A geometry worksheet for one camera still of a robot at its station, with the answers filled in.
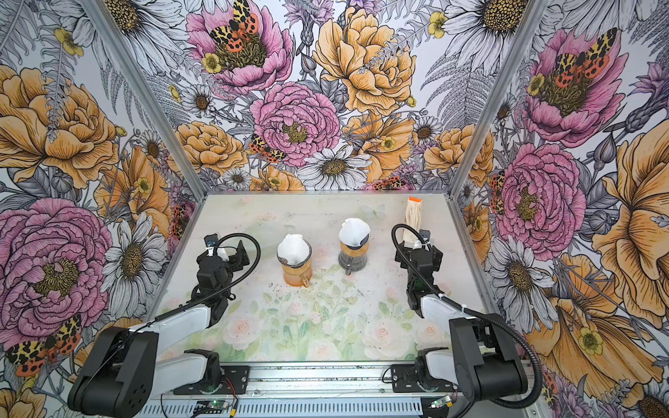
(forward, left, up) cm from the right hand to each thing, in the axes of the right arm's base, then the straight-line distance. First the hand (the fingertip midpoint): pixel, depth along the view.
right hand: (417, 250), depth 90 cm
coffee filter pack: (+16, -2, -2) cm, 17 cm away
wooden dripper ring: (-5, +37, -1) cm, 38 cm away
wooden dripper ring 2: (0, +21, 0) cm, 21 cm away
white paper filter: (+6, +21, +4) cm, 23 cm away
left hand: (0, +63, +2) cm, 63 cm away
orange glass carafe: (-6, +40, -5) cm, 41 cm away
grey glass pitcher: (-2, +22, -4) cm, 23 cm away
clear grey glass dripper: (-6, +43, +5) cm, 44 cm away
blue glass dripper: (-1, +19, +6) cm, 20 cm away
